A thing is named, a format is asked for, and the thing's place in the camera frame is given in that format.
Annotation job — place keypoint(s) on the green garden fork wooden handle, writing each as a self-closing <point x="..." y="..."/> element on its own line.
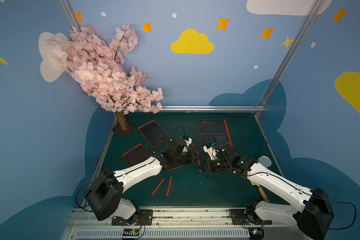
<point x="261" y="191"/>

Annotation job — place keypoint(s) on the aluminium front rail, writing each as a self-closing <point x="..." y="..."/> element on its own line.
<point x="177" y="223"/>

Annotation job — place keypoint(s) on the colourful scribble red writing tablet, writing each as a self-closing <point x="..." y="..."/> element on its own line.
<point x="216" y="139"/>

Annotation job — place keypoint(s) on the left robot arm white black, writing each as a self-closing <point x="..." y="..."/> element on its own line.
<point x="104" y="195"/>

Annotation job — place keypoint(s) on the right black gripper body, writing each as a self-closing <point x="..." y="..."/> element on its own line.
<point x="208" y="165"/>

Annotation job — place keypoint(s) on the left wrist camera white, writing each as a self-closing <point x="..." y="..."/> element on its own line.
<point x="188" y="140"/>

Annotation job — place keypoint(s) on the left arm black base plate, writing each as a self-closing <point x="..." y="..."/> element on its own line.
<point x="140" y="217"/>

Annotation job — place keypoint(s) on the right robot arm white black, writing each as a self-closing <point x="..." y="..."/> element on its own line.
<point x="308" y="210"/>

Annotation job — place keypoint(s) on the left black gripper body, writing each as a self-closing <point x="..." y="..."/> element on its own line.
<point x="189" y="154"/>

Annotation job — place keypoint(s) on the aluminium back frame bar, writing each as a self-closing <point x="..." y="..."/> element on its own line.
<point x="195" y="109"/>

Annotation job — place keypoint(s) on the pink cherry blossom tree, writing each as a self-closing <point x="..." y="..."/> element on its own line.
<point x="98" y="67"/>

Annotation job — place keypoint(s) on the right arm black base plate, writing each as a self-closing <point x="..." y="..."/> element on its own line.
<point x="246" y="217"/>

